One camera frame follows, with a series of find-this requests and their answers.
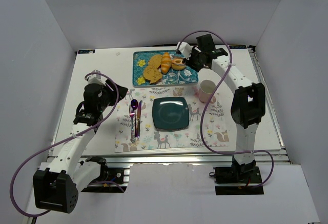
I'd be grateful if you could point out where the orange glazed bagel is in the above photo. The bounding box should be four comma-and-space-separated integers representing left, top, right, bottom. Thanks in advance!
171, 57, 186, 71

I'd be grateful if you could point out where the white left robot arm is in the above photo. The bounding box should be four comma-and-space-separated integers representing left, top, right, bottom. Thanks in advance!
33, 80, 128, 213

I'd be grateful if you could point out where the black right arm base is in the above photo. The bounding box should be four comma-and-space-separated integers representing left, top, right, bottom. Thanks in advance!
209, 167, 264, 196

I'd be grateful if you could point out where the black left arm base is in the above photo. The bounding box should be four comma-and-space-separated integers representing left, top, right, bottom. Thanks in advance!
79, 156, 127, 193

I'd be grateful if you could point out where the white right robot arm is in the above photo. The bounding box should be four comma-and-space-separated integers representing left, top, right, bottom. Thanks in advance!
176, 31, 265, 172

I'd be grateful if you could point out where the striped orange bread roll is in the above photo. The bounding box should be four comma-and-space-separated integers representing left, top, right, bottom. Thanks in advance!
160, 52, 172, 74

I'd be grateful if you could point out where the brown bread slice rear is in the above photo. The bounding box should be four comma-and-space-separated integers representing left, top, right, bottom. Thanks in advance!
148, 54, 162, 69

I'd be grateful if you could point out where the brown bread slice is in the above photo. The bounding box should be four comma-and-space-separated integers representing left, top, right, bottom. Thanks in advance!
143, 65, 162, 84
148, 54, 162, 69

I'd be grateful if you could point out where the brown bread slice front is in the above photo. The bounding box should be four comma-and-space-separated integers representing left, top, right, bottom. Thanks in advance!
143, 65, 162, 84

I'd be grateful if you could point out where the teal floral serving tray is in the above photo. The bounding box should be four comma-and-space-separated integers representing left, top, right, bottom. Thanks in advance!
132, 49, 199, 88

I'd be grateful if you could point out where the iridescent purple spoon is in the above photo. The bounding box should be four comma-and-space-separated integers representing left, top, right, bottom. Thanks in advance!
131, 99, 138, 137

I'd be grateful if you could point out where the iridescent purple fork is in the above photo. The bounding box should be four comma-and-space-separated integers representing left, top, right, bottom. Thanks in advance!
129, 106, 136, 143

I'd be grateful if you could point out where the iridescent purple knife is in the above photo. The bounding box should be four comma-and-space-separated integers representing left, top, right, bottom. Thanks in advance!
135, 101, 142, 138

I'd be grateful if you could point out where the pink ceramic mug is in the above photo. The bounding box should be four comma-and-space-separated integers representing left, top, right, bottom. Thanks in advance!
198, 80, 216, 103

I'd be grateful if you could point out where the black label right corner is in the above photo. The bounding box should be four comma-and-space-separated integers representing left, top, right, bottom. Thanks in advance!
229, 45, 247, 49

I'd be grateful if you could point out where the black label corner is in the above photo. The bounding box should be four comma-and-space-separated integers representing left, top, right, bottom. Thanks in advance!
229, 45, 247, 49
77, 49, 95, 54

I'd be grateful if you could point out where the animal print placemat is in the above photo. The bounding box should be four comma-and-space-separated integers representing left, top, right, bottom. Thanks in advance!
114, 86, 230, 153

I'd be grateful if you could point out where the black label left corner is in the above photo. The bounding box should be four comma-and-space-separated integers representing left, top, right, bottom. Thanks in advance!
77, 49, 95, 54

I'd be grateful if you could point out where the dark teal square plate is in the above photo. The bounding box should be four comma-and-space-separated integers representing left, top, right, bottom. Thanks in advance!
152, 97, 190, 131

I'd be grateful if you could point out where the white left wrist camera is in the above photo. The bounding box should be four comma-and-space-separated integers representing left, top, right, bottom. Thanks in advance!
85, 69, 105, 86

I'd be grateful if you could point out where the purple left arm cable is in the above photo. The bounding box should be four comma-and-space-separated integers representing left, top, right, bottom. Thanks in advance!
9, 72, 119, 218

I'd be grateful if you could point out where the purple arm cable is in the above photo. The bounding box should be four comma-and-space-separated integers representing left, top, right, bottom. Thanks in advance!
9, 72, 119, 218
176, 30, 274, 189

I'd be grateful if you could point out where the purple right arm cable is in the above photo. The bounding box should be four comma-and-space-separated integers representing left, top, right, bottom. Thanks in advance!
176, 30, 274, 189

